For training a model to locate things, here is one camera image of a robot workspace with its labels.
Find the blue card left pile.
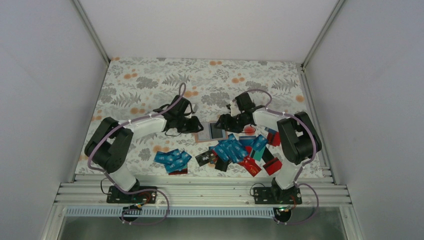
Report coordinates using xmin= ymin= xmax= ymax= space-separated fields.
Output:
xmin=153 ymin=149 xmax=192 ymax=175

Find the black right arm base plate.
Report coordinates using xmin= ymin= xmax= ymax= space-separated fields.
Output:
xmin=252 ymin=186 xmax=303 ymax=205

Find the floral patterned table mat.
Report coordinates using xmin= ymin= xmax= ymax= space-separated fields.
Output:
xmin=87 ymin=57 xmax=307 ymax=178

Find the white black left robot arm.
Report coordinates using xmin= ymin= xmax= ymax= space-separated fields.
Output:
xmin=83 ymin=95 xmax=204 ymax=203

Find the red card far right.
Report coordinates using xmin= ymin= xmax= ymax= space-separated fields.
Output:
xmin=263 ymin=157 xmax=283 ymax=176

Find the red VIP card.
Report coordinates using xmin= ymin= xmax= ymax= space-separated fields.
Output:
xmin=237 ymin=156 xmax=262 ymax=177

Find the grey slotted cable duct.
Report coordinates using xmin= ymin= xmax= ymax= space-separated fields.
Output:
xmin=65 ymin=206 xmax=275 ymax=219

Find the black VIP card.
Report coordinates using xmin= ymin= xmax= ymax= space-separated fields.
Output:
xmin=195 ymin=150 xmax=217 ymax=167

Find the aluminium rail frame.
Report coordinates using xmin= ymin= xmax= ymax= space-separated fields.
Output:
xmin=54 ymin=174 xmax=352 ymax=207

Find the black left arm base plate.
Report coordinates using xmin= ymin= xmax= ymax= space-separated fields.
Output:
xmin=106 ymin=186 xmax=157 ymax=204

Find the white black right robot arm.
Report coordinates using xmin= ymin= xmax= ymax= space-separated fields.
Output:
xmin=215 ymin=91 xmax=322 ymax=204

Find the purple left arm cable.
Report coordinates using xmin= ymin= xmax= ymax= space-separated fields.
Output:
xmin=86 ymin=82 xmax=187 ymax=195

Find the teal card right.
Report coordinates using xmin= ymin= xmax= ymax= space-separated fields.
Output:
xmin=249 ymin=146 xmax=266 ymax=162

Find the blue card right top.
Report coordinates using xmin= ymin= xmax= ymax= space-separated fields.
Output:
xmin=250 ymin=135 xmax=268 ymax=151

